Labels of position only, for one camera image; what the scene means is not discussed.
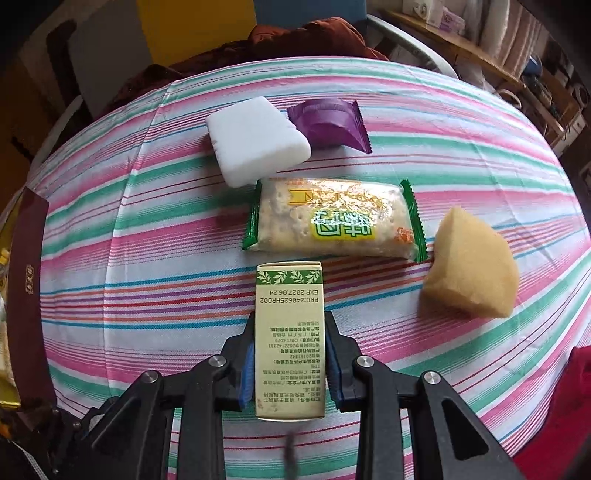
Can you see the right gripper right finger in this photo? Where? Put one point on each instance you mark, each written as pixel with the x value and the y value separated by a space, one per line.
pixel 448 439

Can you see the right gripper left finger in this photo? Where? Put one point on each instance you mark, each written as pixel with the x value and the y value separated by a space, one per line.
pixel 132 439

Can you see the green cream carton box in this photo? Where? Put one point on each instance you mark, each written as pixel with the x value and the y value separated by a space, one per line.
pixel 289 341

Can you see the yellow sponge block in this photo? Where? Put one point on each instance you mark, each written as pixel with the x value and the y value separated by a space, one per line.
pixel 474 269

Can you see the green cracker packet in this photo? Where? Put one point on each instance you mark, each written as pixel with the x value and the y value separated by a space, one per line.
pixel 336 217

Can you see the purple snack packet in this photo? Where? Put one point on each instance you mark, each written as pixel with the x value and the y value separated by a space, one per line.
pixel 330 122

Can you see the white foam block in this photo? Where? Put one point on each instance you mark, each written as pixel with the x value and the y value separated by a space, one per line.
pixel 252 140

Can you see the white chair armrest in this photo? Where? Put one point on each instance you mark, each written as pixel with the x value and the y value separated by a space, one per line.
pixel 394 36

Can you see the dark red blanket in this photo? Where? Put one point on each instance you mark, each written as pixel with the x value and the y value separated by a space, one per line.
pixel 326 37

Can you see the wooden side table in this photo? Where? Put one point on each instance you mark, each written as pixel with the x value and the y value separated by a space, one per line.
pixel 454 46

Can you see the purple small box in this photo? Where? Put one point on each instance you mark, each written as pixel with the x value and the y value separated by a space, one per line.
pixel 452 23

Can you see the white product box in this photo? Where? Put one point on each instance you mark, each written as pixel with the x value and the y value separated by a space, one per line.
pixel 430 11

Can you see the blue yellow grey headboard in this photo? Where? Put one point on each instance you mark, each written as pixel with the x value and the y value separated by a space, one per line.
pixel 122 38

